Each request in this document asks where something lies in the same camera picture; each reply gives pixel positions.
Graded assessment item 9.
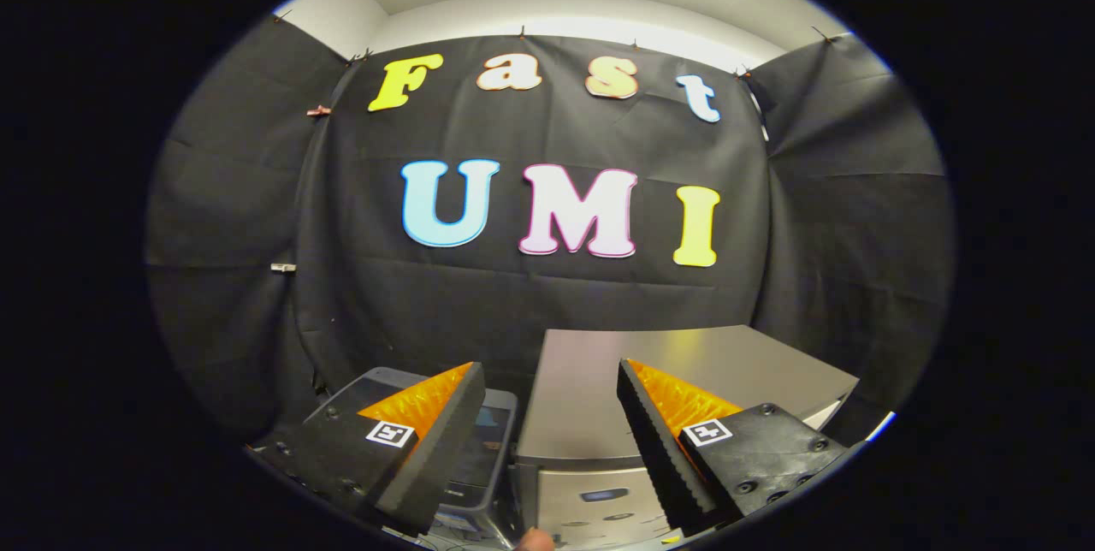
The grey washing machine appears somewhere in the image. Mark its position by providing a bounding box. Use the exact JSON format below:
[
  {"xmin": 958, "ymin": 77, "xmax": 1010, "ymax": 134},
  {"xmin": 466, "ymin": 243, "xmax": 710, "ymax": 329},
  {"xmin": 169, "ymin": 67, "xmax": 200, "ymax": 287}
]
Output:
[{"xmin": 291, "ymin": 366, "xmax": 521, "ymax": 548}]

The grey cabinet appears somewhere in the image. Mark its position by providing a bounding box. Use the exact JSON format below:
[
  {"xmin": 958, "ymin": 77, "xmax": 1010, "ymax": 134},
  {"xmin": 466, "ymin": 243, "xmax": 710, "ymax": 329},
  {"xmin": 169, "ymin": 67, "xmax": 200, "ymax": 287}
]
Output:
[{"xmin": 512, "ymin": 324, "xmax": 861, "ymax": 548}]

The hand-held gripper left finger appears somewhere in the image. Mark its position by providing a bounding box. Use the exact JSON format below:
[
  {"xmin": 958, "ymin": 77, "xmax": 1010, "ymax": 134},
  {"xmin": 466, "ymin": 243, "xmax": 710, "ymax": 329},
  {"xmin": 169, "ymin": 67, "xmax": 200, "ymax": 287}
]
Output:
[{"xmin": 253, "ymin": 361, "xmax": 487, "ymax": 538}]

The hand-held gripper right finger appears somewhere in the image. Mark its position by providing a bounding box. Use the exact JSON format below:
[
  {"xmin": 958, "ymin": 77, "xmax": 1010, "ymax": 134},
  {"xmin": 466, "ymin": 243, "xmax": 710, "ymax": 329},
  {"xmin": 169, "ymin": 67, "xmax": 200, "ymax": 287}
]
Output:
[{"xmin": 617, "ymin": 358, "xmax": 867, "ymax": 536}]

